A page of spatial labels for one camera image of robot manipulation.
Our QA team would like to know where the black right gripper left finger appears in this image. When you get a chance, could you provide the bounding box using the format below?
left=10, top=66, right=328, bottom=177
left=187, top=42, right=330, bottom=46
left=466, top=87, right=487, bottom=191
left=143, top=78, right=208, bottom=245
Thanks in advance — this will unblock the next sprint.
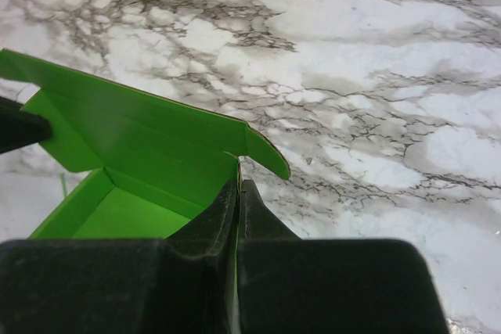
left=1, top=180, right=238, bottom=333

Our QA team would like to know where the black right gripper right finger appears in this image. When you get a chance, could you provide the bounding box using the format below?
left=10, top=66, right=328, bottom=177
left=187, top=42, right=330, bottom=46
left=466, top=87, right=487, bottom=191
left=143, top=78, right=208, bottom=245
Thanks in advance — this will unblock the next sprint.
left=236, top=180, right=448, bottom=333

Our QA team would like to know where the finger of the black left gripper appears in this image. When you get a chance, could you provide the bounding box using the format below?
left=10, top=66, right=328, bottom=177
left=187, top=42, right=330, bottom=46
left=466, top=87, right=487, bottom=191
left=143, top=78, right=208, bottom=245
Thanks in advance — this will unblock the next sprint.
left=0, top=97, right=52, bottom=154

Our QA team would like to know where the green paper box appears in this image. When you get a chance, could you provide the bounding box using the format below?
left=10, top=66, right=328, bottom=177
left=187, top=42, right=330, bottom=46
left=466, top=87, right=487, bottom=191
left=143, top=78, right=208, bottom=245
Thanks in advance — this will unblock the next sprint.
left=1, top=49, right=290, bottom=240

